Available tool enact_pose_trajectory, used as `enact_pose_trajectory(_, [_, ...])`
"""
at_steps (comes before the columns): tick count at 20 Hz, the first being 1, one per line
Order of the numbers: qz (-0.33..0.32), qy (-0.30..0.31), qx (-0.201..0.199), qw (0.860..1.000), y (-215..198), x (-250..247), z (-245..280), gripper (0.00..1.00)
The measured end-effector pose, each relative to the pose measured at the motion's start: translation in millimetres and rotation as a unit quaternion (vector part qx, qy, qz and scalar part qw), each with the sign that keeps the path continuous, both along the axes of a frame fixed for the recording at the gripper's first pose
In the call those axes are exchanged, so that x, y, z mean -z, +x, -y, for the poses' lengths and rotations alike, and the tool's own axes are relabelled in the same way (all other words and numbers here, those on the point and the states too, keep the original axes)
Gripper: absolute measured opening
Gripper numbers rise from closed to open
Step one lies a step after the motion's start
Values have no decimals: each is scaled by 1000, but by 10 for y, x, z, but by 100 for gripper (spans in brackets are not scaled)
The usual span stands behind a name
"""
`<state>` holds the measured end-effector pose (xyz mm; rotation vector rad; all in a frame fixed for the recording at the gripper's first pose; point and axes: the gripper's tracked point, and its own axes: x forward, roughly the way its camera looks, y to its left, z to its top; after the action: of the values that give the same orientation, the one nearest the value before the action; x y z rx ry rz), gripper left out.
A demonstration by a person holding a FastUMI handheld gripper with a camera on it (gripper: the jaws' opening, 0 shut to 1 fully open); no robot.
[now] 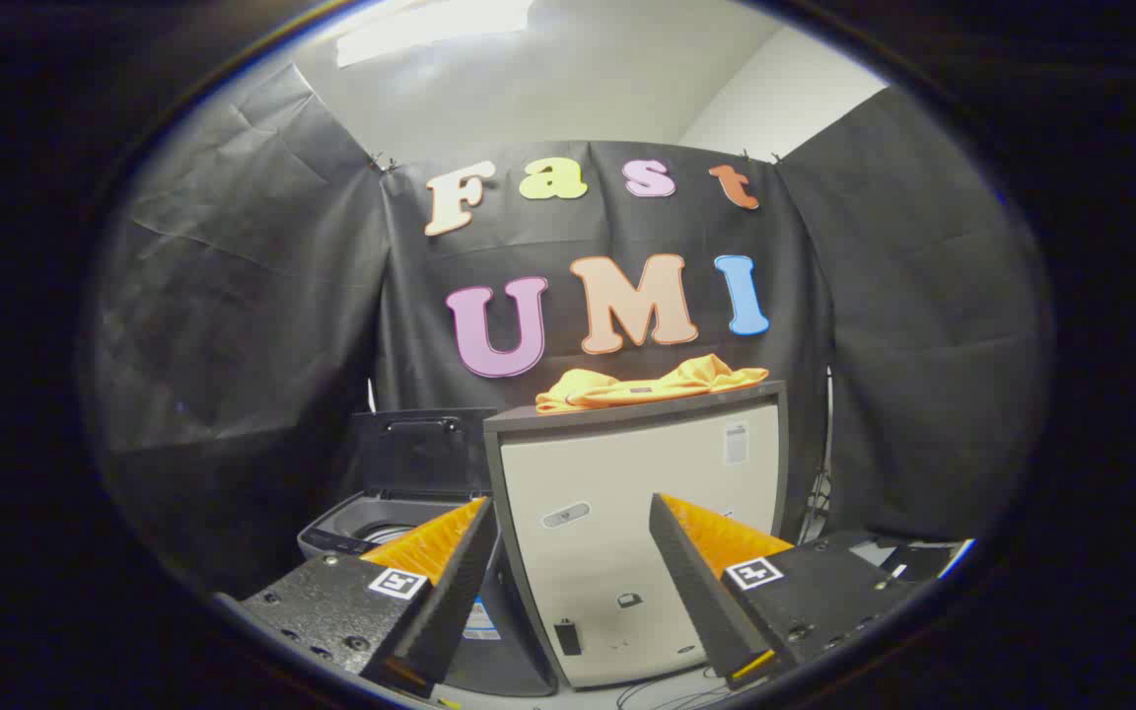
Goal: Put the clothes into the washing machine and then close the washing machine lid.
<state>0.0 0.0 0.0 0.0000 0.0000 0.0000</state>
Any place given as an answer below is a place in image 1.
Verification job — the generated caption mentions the backdrop stand pole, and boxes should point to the backdrop stand pole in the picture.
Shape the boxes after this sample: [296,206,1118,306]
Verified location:
[803,365,836,545]

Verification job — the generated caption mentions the orange shirt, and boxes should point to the orange shirt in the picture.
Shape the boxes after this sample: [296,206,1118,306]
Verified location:
[535,353,771,413]

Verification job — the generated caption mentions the dark flat object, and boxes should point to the dark flat object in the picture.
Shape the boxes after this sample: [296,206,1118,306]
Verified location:
[824,532,975,585]

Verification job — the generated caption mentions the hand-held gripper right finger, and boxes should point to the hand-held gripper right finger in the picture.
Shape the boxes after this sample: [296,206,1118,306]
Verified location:
[649,493,924,691]

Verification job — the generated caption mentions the ceiling light panel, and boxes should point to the ceiling light panel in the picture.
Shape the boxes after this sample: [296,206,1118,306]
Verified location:
[336,0,534,68]

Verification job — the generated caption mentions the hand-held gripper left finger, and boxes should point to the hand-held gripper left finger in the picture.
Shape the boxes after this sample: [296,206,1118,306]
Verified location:
[216,496,498,699]

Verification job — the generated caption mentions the black floor cable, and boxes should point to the black floor cable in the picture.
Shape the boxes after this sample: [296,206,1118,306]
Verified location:
[615,669,739,710]

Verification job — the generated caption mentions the grey washing machine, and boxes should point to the grey washing machine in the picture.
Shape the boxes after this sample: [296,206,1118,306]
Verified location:
[297,491,559,698]

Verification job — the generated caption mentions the beige cabinet with dark top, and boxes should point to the beige cabinet with dark top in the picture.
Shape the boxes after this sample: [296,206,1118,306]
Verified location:
[482,380,791,691]

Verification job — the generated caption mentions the black backdrop cloth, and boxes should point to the black backdrop cloth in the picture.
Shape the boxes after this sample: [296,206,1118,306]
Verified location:
[85,64,1052,603]

